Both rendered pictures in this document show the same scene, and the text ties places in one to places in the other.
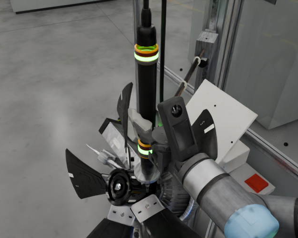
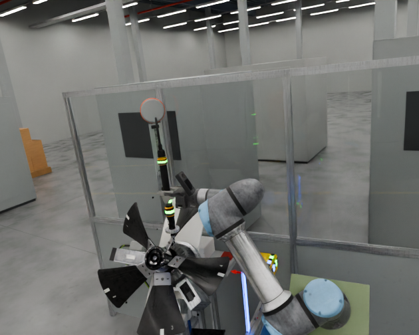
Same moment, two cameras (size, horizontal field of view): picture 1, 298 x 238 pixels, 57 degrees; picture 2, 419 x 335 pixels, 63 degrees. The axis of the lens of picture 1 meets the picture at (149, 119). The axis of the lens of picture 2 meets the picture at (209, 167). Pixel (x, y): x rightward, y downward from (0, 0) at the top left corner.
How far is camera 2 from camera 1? 1.13 m
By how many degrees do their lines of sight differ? 37
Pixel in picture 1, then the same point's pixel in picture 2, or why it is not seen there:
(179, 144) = (189, 187)
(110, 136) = (122, 256)
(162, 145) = (182, 193)
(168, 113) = (181, 176)
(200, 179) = (203, 192)
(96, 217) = not seen: outside the picture
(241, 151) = (209, 240)
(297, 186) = not seen: hidden behind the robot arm
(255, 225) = not seen: hidden behind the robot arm
